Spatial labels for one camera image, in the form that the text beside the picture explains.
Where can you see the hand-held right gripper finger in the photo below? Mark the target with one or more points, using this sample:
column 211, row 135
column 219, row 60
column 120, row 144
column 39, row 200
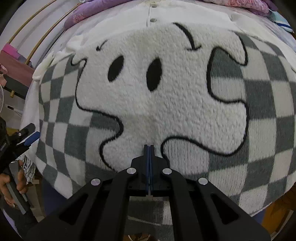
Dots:
column 151, row 166
column 146, row 166

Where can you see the beige top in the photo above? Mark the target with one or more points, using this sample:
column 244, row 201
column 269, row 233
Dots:
column 2, row 76

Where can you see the striped white cloth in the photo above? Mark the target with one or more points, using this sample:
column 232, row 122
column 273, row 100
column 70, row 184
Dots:
column 29, row 166

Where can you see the purple floral quilt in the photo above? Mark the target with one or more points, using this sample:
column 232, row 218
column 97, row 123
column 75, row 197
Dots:
column 92, row 9

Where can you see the white standing fan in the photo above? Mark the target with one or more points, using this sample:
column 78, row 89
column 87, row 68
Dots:
column 1, row 98

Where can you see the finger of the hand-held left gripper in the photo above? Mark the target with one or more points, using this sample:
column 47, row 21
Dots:
column 32, row 138
column 27, row 129

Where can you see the wooden barre rail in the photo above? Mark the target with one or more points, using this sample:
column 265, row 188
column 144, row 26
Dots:
column 50, row 30
column 27, row 22

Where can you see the person's left hand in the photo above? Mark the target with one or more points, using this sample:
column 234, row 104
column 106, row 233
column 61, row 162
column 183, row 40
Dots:
column 22, row 183

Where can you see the pink cloth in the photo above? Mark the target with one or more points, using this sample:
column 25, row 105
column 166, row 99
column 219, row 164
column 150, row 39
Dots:
column 16, row 62

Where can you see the blue patterned pillow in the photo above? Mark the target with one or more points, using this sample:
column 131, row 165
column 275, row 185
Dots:
column 281, row 20

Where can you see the white fleece garment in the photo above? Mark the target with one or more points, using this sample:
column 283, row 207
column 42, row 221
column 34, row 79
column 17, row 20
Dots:
column 129, row 20

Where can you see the grey white checkered cardigan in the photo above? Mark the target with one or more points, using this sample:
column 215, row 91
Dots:
column 161, row 104

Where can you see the bed with floral sheet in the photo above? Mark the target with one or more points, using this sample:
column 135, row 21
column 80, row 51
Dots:
column 30, row 109

